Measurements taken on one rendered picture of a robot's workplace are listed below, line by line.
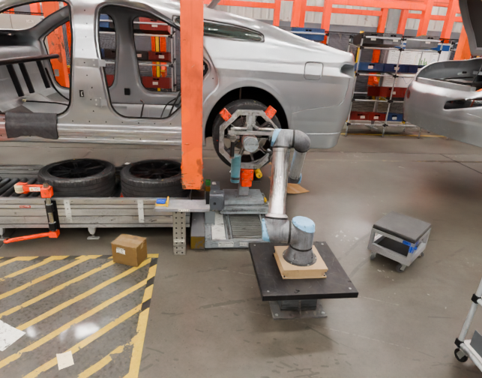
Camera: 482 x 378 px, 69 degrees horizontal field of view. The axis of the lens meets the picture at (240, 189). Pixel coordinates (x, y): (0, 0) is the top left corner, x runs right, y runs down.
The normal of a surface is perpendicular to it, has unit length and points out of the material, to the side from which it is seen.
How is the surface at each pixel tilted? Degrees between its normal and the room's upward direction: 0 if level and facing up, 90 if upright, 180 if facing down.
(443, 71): 64
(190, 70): 90
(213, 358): 0
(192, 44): 90
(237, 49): 80
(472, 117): 90
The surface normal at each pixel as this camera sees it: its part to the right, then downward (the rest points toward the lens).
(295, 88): 0.11, 0.39
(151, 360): 0.05, -0.92
